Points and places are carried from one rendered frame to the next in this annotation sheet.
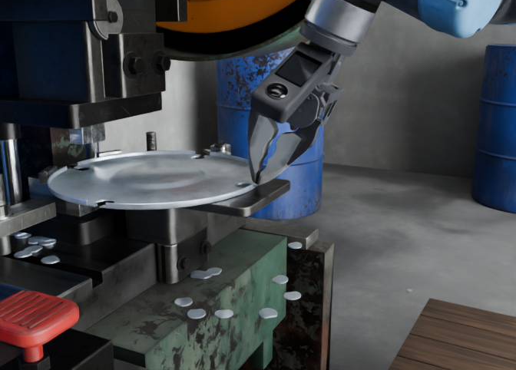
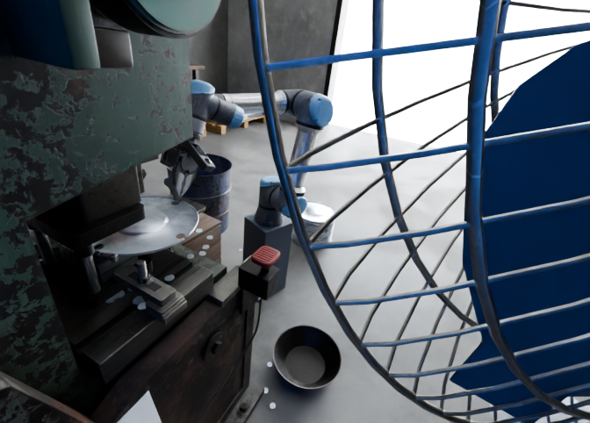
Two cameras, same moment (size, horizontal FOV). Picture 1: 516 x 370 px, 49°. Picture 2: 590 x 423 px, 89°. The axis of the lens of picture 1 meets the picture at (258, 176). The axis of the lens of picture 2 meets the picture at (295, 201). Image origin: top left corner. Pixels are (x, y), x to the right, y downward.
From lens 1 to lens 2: 0.93 m
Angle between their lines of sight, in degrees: 85
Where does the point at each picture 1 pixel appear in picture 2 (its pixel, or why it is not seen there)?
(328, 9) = (201, 125)
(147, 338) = (216, 266)
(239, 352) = not seen: hidden behind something
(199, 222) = not seen: hidden behind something
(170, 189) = (169, 219)
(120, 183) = (152, 232)
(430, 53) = not seen: outside the picture
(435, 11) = (235, 123)
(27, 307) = (265, 254)
